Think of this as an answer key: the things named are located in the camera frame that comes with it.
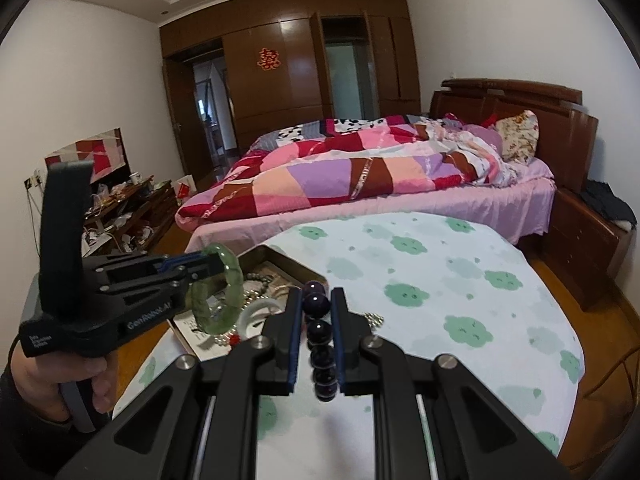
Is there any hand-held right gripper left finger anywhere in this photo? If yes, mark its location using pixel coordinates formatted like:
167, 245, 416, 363
55, 287, 304, 480

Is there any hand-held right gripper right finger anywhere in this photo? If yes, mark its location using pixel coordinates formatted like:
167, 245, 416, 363
331, 287, 572, 480

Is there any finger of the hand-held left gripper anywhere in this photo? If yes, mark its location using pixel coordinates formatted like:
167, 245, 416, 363
161, 251, 227, 273
170, 266, 221, 288

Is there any dark purple bead bracelet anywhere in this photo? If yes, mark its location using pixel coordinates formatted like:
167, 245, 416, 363
303, 280, 342, 404

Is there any green jade bracelet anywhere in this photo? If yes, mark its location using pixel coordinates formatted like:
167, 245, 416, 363
189, 243, 245, 334

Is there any white jade bangle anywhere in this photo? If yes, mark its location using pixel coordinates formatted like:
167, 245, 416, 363
239, 298, 282, 332

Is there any white pearl necklace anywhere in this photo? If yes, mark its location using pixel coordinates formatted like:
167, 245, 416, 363
212, 271, 283, 347

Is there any rectangular metal tin box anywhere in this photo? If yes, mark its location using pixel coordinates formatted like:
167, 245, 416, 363
167, 246, 332, 362

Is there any person's left hand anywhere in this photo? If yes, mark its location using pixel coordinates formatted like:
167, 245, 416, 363
11, 345, 117, 417

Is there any printed paper leaflet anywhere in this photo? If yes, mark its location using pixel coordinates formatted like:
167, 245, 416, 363
174, 307, 213, 348

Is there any cluttered wooden cabinet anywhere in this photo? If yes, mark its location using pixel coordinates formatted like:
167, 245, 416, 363
80, 175, 179, 262

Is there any red paper bag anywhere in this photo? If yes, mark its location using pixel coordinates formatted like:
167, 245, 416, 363
174, 175, 197, 207

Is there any flat television screen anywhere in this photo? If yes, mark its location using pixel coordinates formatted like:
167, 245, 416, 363
44, 127, 130, 187

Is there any patchwork pink quilt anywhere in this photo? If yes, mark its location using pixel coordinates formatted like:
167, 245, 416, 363
175, 115, 517, 222

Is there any wooden bed with pink sheet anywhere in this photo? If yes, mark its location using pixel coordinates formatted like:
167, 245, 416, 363
175, 78, 600, 257

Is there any brown wooden wardrobe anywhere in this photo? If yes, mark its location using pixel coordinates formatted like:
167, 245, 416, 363
160, 0, 422, 173

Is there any wooden nightstand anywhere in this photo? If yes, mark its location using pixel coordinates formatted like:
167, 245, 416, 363
542, 187, 634, 312

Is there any floral pillow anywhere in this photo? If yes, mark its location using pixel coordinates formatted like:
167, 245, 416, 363
495, 110, 540, 165

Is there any dark clothes pile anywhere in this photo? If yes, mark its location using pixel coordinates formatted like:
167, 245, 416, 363
582, 179, 639, 227

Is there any floor cable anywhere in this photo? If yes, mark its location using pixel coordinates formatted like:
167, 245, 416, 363
584, 352, 637, 397

